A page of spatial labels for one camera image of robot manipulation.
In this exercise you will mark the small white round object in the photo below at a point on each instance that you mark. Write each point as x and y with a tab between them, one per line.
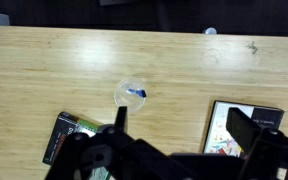
210	31

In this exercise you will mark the blue and white marker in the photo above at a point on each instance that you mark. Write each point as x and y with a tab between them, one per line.
137	92

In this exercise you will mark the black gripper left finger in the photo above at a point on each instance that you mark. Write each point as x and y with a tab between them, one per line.
121	118

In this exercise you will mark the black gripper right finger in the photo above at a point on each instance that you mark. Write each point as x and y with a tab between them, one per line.
242	128

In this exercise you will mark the clear drinking glass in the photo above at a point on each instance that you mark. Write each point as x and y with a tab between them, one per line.
129	100

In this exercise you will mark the green and black book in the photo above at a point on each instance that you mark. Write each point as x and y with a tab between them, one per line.
62	136

